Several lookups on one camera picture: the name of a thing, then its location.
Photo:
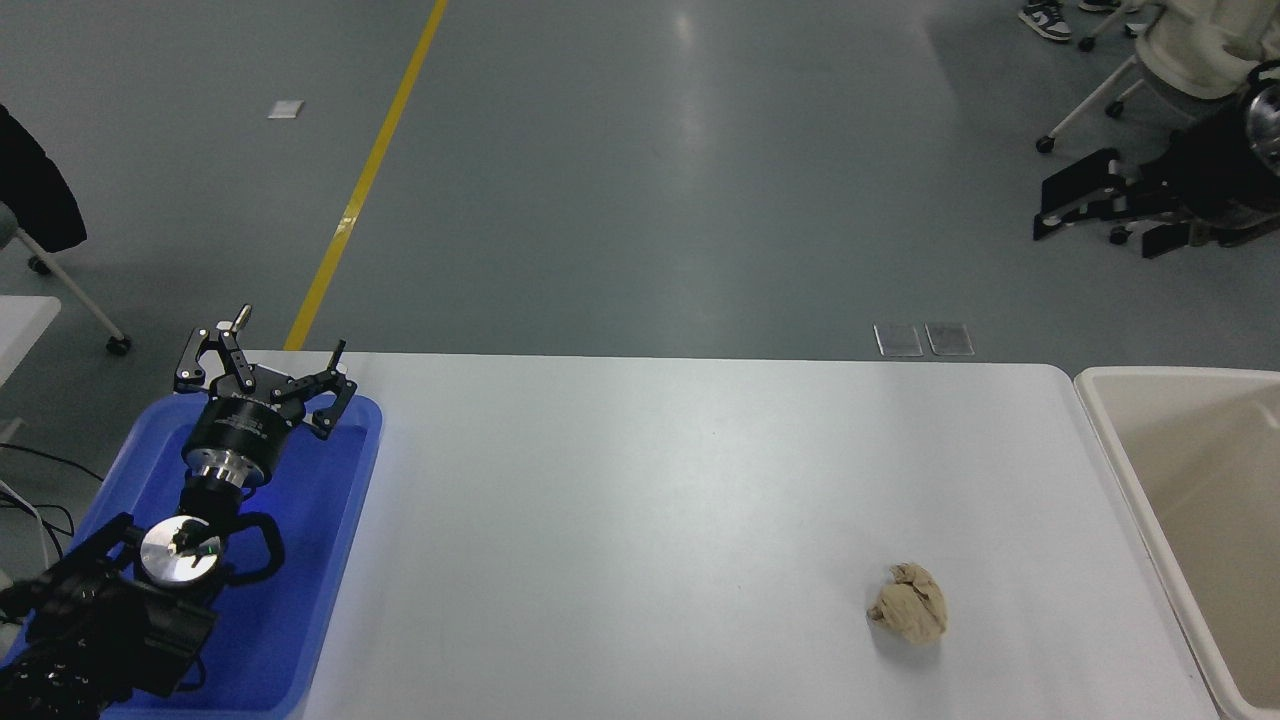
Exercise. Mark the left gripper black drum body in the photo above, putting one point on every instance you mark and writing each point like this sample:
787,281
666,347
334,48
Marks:
243,428

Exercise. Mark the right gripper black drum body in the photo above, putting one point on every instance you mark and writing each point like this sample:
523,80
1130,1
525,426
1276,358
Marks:
1215,170

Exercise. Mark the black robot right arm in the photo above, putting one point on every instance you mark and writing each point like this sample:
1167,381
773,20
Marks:
1268,120

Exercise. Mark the clear floor plate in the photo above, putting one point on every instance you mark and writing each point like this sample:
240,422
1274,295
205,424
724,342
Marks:
949,338
898,339

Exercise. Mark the white office chair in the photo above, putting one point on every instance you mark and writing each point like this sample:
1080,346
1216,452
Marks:
1190,50

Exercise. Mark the blue plastic tray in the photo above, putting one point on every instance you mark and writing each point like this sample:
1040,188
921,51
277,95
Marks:
300,560

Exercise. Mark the white chair base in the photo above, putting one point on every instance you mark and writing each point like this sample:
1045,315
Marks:
1086,43

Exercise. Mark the black and white sneaker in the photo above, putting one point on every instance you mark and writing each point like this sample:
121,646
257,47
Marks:
1045,18
1100,5

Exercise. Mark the small white side table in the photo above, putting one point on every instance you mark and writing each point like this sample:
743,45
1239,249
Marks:
25,330

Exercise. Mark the large pale plastic bin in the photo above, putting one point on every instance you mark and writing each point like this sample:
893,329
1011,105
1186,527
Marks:
1200,480

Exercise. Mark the crumpled tan paper ball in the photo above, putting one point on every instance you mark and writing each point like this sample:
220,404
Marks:
910,603

